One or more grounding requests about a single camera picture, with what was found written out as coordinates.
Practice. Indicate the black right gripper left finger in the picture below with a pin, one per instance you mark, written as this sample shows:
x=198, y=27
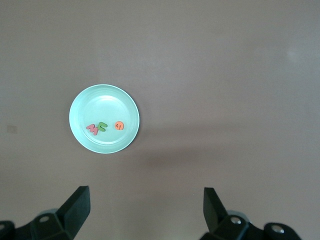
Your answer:
x=70, y=215

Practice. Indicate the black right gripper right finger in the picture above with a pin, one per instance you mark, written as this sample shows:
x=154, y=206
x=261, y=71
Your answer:
x=215, y=212

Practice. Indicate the pink foam letter w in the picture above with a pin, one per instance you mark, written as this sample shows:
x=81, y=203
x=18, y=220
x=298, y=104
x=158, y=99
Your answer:
x=93, y=130

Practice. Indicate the green foam letter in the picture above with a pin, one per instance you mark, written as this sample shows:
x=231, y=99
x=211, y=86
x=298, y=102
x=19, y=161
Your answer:
x=103, y=128

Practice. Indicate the orange foam letter e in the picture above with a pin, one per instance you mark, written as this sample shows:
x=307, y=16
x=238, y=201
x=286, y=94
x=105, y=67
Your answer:
x=117, y=126

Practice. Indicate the green plate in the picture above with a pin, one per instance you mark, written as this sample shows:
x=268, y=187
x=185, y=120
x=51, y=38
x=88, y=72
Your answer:
x=105, y=105

